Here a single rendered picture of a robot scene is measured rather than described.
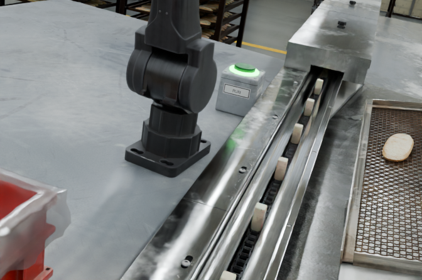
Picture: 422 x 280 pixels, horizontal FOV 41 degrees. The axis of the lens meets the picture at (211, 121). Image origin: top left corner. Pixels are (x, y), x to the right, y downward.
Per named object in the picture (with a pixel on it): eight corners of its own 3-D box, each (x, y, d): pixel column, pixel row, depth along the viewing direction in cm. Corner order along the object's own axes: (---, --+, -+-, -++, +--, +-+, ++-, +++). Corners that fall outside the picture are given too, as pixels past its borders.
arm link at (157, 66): (201, 116, 82) (170, 105, 84) (212, 49, 78) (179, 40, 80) (169, 134, 74) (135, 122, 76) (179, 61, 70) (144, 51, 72)
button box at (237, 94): (221, 113, 112) (231, 61, 107) (259, 123, 110) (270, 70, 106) (209, 127, 104) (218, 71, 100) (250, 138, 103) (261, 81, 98)
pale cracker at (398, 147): (390, 135, 84) (390, 128, 84) (416, 139, 83) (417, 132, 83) (377, 159, 76) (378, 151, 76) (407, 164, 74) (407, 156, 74)
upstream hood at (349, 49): (335, -1, 235) (340, -22, 232) (378, 8, 231) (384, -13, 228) (281, 73, 123) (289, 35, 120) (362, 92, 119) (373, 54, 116)
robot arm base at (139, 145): (165, 134, 90) (121, 159, 80) (171, 87, 87) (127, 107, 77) (211, 150, 87) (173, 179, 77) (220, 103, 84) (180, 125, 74)
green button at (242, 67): (235, 69, 105) (237, 61, 105) (256, 73, 105) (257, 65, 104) (230, 74, 102) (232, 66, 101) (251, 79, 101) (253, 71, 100)
